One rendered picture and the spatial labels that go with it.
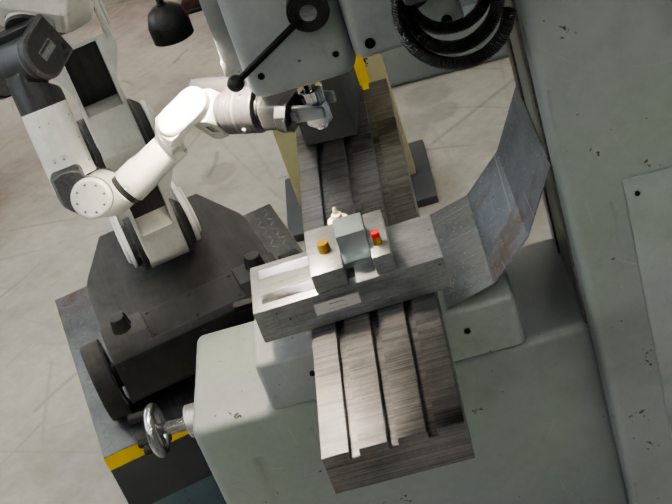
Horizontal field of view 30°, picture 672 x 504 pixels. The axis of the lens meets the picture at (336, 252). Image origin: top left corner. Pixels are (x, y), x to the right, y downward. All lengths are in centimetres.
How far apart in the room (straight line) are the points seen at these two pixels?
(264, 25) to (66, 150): 51
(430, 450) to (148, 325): 120
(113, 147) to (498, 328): 102
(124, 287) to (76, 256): 144
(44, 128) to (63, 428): 166
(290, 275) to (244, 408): 32
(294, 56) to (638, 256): 69
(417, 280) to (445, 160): 223
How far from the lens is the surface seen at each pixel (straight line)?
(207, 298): 304
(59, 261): 471
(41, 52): 238
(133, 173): 237
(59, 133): 239
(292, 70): 211
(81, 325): 352
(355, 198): 259
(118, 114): 286
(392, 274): 220
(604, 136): 210
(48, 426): 393
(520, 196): 233
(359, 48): 209
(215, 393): 253
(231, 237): 327
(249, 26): 208
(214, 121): 233
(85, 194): 237
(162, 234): 310
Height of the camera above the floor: 222
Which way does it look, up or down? 33 degrees down
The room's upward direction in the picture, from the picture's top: 20 degrees counter-clockwise
